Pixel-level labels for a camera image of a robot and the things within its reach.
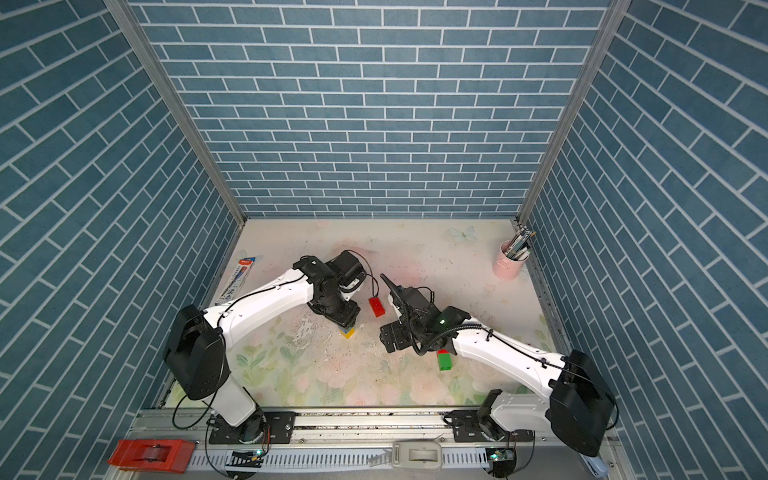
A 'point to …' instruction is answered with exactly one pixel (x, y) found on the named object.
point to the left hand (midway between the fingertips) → (352, 321)
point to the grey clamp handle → (420, 455)
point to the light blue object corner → (596, 465)
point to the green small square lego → (445, 361)
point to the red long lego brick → (377, 306)
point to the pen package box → (234, 285)
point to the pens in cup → (519, 248)
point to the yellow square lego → (349, 334)
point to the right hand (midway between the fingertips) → (395, 333)
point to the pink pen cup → (504, 267)
